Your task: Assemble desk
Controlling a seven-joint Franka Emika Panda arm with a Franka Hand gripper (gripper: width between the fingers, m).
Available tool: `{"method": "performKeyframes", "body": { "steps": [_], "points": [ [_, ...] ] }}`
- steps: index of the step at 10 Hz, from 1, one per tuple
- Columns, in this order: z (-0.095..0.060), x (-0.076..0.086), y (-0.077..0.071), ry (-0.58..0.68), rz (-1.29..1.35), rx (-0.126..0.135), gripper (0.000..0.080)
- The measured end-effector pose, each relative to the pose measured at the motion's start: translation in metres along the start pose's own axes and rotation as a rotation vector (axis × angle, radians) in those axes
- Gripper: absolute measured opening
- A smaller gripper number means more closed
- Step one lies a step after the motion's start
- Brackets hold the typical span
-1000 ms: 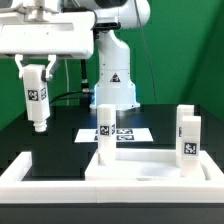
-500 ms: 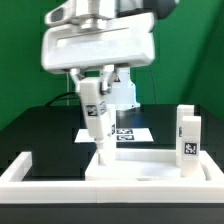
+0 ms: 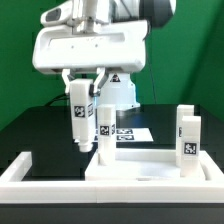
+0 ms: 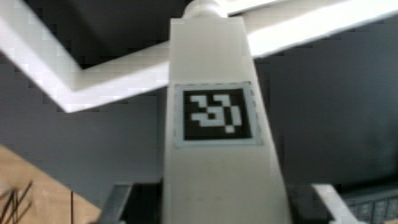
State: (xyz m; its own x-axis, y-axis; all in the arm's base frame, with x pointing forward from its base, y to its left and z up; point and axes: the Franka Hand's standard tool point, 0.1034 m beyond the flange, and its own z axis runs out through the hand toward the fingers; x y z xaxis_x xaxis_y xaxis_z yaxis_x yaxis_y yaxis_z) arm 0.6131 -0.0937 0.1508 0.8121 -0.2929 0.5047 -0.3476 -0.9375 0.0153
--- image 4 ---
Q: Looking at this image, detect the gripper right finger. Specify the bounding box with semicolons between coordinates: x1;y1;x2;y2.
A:
313;184;369;224

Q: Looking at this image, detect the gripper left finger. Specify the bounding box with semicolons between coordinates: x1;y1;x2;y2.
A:
97;184;134;224

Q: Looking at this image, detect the white leg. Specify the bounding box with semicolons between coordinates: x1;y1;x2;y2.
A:
162;0;294;224

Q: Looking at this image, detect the white U-shaped frame fixture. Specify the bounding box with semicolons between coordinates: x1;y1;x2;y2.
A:
0;0;398;113

